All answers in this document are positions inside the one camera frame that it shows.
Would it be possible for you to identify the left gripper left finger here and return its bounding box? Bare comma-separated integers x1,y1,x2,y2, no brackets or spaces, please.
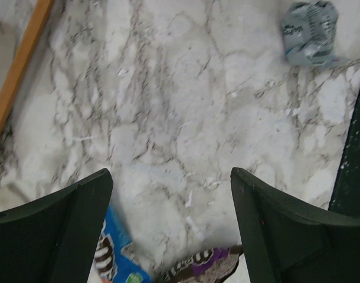
0,169,113,282

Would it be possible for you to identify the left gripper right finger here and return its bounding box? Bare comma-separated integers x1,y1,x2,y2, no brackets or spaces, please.
231,167,360,282

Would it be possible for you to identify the grey plastic clip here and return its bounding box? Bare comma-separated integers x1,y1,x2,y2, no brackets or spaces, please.
281,1,349,69

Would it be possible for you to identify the blue M&M's packet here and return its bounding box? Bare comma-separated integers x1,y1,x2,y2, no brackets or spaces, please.
94,206,151,283

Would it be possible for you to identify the brown chocolate bar wrapper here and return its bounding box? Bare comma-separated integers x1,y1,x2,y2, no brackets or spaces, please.
155,245,244,283

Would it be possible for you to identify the wooden shelf rack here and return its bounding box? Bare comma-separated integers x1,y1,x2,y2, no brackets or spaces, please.
0,1,54,135

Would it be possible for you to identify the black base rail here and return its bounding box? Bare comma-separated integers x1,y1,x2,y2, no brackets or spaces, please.
328,88,360,218

